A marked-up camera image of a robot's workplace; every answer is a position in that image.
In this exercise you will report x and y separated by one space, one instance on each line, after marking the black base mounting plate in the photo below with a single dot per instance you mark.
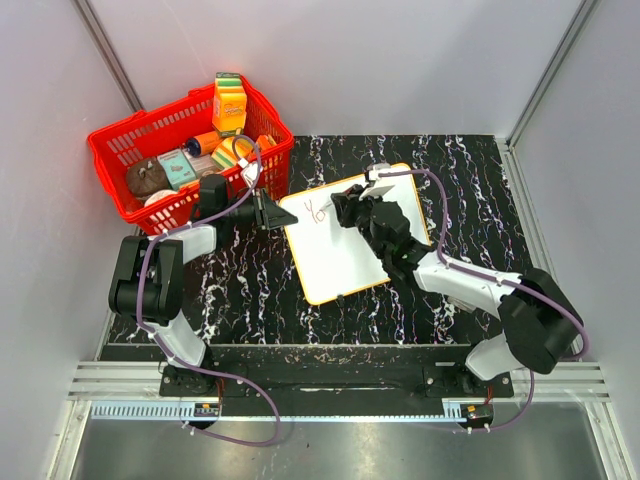
332 381

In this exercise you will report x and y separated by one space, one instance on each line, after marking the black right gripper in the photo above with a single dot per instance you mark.
347 206

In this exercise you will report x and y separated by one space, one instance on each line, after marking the teal small box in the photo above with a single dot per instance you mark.
177 168

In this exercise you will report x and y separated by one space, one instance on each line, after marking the orange sponge daddy box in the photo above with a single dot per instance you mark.
229 104

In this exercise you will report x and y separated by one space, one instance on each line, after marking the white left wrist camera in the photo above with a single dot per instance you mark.
250 172

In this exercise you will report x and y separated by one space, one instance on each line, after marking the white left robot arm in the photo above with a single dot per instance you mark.
148 280

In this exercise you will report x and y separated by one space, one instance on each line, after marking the orange snack packet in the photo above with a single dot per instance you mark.
264 142

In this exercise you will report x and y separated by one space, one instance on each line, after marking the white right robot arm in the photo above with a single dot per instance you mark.
539 324

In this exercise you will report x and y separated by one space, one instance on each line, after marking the yellow framed whiteboard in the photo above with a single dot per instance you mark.
334 262

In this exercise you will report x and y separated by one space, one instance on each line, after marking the red capped whiteboard marker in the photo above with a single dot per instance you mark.
326 206

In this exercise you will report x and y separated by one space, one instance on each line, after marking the red plastic shopping basket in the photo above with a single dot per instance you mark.
117 147

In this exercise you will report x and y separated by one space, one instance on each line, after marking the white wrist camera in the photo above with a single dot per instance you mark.
250 172
378 181

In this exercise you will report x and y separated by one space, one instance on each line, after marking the yellow green sponge pack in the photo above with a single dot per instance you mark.
227 153

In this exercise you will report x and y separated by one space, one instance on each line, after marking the orange cylindrical bottle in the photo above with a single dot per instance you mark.
203 144

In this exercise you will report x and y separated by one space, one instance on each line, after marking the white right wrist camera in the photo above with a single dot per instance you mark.
378 181

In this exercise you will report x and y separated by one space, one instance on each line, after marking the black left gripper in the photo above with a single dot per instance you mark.
272 216

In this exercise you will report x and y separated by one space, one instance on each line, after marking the brown round bread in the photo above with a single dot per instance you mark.
145 178

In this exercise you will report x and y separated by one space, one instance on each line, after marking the white round lid container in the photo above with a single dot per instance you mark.
158 196

